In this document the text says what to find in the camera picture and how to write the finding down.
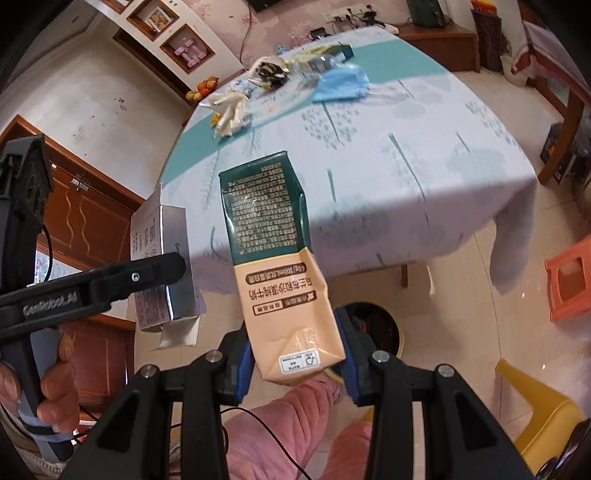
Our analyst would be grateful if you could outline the pink plastic stool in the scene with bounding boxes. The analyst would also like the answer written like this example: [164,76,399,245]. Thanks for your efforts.
[545,244,591,322]

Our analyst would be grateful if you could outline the fruit bowl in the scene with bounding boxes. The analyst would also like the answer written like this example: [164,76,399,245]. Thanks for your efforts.
[186,76,220,101]

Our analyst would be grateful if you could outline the wooden television cabinet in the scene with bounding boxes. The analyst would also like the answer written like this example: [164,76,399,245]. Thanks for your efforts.
[397,22,481,73]

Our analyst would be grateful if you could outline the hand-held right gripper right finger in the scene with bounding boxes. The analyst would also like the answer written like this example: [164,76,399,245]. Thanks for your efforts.
[335,307,536,480]

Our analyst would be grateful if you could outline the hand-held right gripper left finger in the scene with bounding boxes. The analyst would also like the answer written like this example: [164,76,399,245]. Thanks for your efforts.
[60,318,254,480]

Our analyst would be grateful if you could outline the dark cardboard box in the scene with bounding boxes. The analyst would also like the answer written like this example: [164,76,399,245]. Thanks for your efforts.
[540,122,585,183]

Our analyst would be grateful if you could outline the blue face mask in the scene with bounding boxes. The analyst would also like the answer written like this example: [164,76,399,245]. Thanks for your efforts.
[311,62,371,103]

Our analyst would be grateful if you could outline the peach green milk carton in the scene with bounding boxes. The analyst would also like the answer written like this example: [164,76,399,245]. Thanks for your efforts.
[218,151,347,386]

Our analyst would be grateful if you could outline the white wall niche shelf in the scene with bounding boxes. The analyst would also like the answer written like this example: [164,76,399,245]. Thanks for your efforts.
[83,0,250,109]

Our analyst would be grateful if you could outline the dark wicker basket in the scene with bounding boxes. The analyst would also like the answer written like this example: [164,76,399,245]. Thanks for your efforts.
[471,7,504,72]

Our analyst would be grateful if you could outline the person's leg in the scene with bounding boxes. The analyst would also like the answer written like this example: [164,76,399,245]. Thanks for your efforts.
[318,420,375,480]
[224,374,342,480]

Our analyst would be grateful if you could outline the white silver cardboard box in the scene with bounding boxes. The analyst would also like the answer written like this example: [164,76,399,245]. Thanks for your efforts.
[130,182,206,349]

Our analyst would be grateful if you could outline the black round trash bin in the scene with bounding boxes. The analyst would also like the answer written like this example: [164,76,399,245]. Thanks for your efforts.
[344,302,407,384]

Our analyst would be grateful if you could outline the person's left hand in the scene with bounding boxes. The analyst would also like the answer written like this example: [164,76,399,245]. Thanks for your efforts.
[36,329,82,435]

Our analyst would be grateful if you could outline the clear plastic bottle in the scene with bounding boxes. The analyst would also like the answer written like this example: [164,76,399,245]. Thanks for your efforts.
[295,53,345,75]

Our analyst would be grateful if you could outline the person's right leg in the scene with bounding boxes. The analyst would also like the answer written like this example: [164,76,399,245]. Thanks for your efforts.
[318,420,375,480]

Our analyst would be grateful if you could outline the picture frame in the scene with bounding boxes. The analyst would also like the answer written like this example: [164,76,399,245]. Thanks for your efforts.
[144,7,172,31]

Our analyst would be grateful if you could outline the white bucket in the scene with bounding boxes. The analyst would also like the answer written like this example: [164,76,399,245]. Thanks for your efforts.
[501,55,527,86]

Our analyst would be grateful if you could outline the yellow plastic chair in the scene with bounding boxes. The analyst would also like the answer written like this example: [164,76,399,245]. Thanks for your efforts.
[495,360,587,476]

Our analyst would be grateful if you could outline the brown wooden door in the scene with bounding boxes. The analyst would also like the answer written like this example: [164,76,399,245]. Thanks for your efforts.
[0,115,148,416]

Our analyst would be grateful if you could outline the side table with pink cloth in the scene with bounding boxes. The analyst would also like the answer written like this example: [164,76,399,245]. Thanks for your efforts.
[522,0,591,185]

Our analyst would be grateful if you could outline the leaf print tablecloth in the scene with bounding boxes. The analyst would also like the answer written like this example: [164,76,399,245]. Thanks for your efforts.
[159,25,539,296]

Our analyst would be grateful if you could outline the person's left leg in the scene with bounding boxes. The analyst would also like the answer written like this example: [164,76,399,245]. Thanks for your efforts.
[224,374,342,480]

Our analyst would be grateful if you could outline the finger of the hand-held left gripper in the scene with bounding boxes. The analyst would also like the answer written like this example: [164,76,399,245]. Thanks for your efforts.
[88,253,187,311]

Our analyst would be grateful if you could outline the black yellow crumpled wrapper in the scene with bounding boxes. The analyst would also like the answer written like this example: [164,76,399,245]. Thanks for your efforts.
[252,65,288,90]

